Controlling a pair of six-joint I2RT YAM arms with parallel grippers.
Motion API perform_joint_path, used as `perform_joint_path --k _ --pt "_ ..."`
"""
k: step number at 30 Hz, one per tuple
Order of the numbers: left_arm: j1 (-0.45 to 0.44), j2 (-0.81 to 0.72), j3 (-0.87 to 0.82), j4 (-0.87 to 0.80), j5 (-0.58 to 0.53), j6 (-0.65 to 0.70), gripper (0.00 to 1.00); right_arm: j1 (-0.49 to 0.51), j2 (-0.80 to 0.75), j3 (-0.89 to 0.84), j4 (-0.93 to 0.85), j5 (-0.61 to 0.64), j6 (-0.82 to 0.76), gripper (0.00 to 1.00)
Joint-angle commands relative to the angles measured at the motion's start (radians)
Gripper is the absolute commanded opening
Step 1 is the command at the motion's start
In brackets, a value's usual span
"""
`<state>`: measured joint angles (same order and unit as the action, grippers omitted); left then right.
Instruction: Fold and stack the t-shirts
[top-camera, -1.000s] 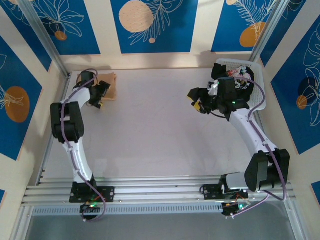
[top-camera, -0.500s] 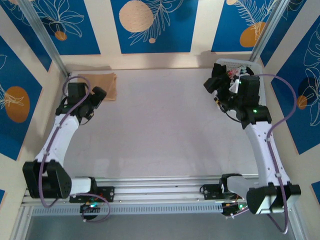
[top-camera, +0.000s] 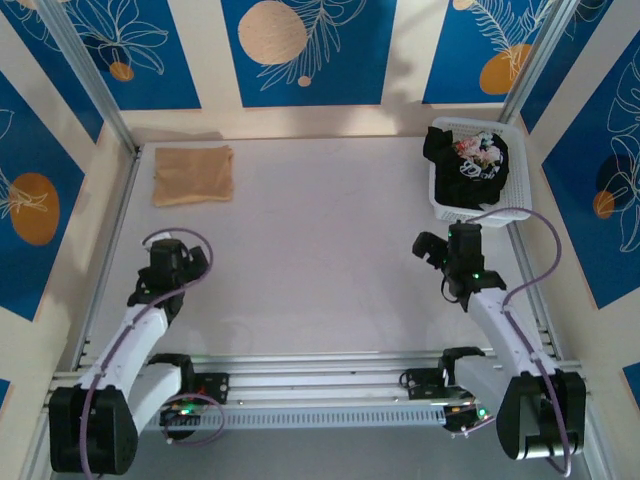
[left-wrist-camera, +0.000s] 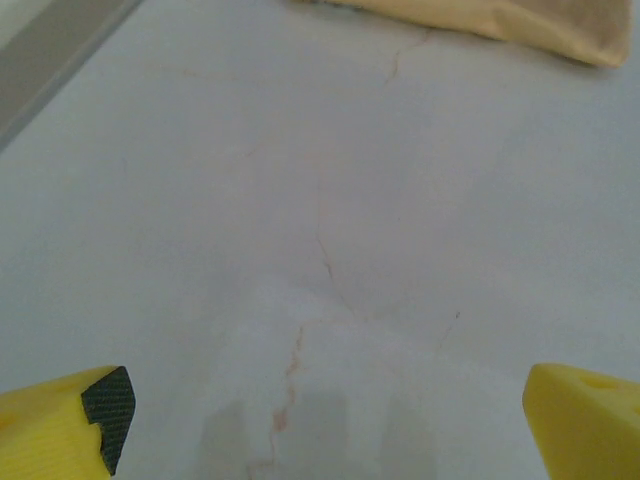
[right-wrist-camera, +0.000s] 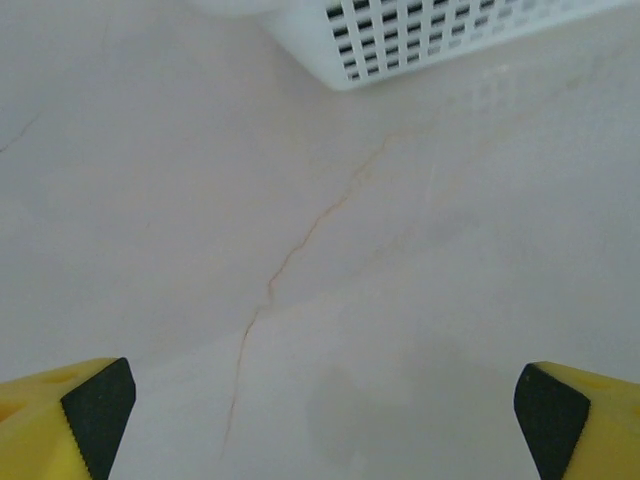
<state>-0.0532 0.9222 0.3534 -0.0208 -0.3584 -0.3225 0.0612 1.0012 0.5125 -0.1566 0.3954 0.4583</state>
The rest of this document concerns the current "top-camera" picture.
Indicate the beige t-shirt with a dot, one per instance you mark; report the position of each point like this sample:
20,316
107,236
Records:
192,175

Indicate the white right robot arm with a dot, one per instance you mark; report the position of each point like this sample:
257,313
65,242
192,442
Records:
500,325

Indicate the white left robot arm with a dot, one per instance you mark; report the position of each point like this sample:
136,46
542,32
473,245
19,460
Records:
130,340

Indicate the black printed t-shirt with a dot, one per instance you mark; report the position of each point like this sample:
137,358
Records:
455,185

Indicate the white plastic laundry basket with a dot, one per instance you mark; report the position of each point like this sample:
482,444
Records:
520,165

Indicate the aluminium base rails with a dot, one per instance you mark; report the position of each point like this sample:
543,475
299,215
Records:
320,372

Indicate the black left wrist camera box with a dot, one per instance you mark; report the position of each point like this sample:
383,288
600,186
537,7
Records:
199,262

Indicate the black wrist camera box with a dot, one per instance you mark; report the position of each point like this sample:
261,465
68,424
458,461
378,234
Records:
430,247
199,262

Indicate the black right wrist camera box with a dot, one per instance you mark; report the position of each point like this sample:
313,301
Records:
430,247

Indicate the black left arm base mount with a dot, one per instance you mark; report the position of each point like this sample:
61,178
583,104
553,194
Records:
212,386

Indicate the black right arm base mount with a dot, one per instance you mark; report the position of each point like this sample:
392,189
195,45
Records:
425,384

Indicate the aluminium frame post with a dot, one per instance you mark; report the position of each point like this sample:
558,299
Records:
540,55
85,65

